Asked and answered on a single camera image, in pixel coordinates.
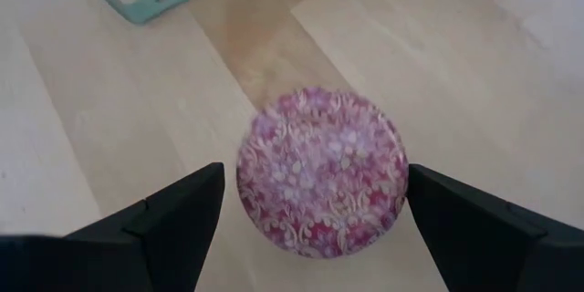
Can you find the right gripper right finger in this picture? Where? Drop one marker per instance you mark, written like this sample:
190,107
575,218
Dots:
479,246

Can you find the pink patterned candle tin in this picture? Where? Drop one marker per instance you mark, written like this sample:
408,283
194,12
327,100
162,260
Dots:
321,173

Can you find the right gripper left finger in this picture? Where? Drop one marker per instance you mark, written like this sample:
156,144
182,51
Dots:
173,237

